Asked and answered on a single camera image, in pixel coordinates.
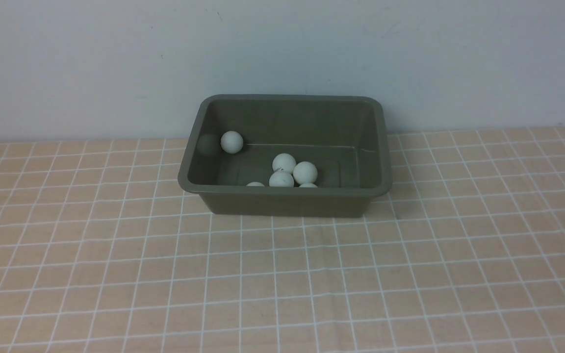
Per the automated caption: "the olive green plastic bin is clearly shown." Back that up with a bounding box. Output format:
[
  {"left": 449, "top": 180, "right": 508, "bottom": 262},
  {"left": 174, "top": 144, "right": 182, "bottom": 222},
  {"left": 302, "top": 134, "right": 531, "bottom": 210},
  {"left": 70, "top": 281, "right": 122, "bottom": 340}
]
[{"left": 178, "top": 94, "right": 393, "bottom": 218}]

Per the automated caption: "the orange checkered tablecloth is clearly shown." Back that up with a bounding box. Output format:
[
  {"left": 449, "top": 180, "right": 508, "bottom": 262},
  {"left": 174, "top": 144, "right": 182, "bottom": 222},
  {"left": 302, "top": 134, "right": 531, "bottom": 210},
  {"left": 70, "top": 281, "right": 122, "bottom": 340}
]
[{"left": 0, "top": 127, "right": 565, "bottom": 353}]

